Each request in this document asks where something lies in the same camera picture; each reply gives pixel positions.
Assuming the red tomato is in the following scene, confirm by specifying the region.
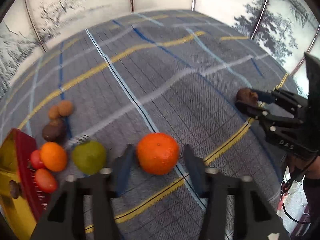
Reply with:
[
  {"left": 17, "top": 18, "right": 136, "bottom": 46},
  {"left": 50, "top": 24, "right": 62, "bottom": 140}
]
[
  {"left": 35, "top": 168, "right": 57, "bottom": 193},
  {"left": 30, "top": 150, "right": 46, "bottom": 170}
]

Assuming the person right hand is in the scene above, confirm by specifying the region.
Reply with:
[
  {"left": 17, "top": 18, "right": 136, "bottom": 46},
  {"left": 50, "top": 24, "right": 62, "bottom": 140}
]
[{"left": 286, "top": 155, "right": 320, "bottom": 179}]

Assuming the red gold toffee tin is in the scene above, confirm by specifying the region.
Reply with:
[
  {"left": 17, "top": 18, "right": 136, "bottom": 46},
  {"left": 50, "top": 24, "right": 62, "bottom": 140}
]
[{"left": 1, "top": 128, "right": 50, "bottom": 239}]

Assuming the dark mangosteen with calyx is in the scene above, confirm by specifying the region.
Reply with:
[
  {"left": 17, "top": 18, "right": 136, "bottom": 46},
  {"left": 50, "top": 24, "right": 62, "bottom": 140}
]
[{"left": 42, "top": 119, "right": 67, "bottom": 142}]

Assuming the orange mandarin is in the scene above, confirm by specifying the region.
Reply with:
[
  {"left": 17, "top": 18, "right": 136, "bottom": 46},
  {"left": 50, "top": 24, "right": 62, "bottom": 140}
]
[
  {"left": 136, "top": 133, "right": 180, "bottom": 176},
  {"left": 40, "top": 142, "right": 68, "bottom": 172}
]

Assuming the dark brown passion fruit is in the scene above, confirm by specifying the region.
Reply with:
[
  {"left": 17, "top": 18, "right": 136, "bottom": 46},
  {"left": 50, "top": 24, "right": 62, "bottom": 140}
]
[{"left": 236, "top": 87, "right": 258, "bottom": 106}]

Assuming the grey plaid tablecloth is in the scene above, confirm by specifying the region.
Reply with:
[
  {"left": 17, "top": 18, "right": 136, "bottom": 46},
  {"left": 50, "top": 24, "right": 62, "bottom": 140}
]
[{"left": 0, "top": 9, "right": 297, "bottom": 240}]

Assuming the green tomato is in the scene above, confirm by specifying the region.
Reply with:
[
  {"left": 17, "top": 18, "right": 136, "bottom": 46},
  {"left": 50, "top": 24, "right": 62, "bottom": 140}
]
[{"left": 71, "top": 140, "right": 107, "bottom": 176}]

